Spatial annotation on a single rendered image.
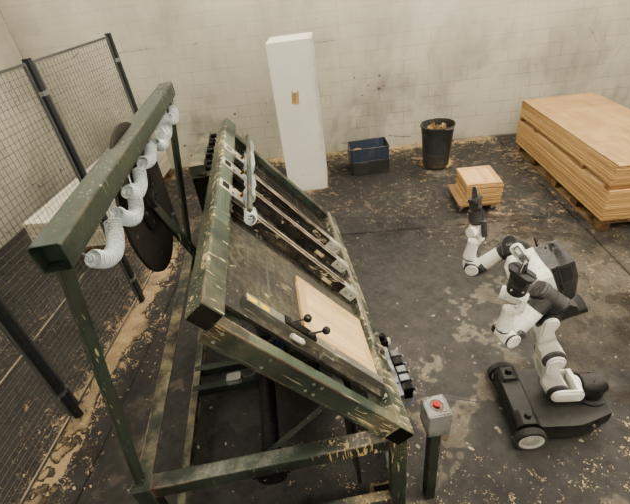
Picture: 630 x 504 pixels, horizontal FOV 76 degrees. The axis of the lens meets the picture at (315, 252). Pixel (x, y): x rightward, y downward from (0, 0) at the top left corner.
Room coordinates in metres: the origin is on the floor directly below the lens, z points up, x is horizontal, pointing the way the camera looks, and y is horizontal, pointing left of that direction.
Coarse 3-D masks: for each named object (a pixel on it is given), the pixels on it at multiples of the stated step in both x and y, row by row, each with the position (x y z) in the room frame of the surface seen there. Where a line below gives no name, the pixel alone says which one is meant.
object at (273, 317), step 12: (264, 312) 1.32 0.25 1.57; (276, 312) 1.36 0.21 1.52; (276, 324) 1.32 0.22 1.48; (300, 336) 1.33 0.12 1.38; (312, 348) 1.33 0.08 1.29; (324, 348) 1.33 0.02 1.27; (336, 360) 1.34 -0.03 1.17; (348, 360) 1.36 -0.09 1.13; (360, 372) 1.34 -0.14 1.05; (372, 372) 1.39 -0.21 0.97; (372, 384) 1.35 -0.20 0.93
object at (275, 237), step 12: (252, 180) 2.08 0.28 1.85; (228, 192) 2.00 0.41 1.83; (240, 192) 2.10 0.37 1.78; (240, 204) 2.03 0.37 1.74; (240, 216) 2.02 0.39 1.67; (252, 228) 2.03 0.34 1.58; (264, 228) 2.03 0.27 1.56; (276, 240) 2.03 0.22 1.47; (288, 240) 2.08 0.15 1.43; (288, 252) 2.04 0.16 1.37; (300, 252) 2.04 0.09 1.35; (300, 264) 2.04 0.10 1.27; (312, 264) 2.05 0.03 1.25; (324, 276) 2.05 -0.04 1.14; (336, 276) 2.09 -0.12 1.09; (336, 288) 2.05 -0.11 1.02; (348, 288) 2.06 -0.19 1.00
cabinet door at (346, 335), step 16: (304, 288) 1.77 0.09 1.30; (304, 304) 1.61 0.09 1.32; (320, 304) 1.73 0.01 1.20; (336, 304) 1.85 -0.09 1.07; (320, 320) 1.57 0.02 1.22; (336, 320) 1.68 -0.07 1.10; (352, 320) 1.80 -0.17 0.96; (320, 336) 1.43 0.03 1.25; (336, 336) 1.53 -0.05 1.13; (352, 336) 1.63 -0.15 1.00; (352, 352) 1.48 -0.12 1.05; (368, 352) 1.58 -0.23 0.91; (368, 368) 1.43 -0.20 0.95
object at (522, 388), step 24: (504, 384) 1.73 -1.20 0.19; (528, 384) 1.72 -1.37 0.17; (600, 384) 1.54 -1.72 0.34; (504, 408) 1.62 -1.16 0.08; (528, 408) 1.53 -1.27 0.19; (552, 408) 1.52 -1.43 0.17; (576, 408) 1.49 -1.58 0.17; (600, 408) 1.47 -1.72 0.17; (552, 432) 1.40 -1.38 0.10; (576, 432) 1.38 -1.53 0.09
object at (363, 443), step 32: (288, 352) 2.23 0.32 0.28; (160, 384) 1.67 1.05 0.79; (192, 384) 2.13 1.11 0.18; (160, 416) 1.44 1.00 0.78; (192, 416) 1.84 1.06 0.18; (192, 448) 1.63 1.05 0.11; (288, 448) 1.14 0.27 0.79; (320, 448) 1.12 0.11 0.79; (352, 448) 1.10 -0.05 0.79; (384, 448) 1.10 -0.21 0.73; (160, 480) 1.07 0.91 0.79; (192, 480) 1.05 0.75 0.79; (224, 480) 1.05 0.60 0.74
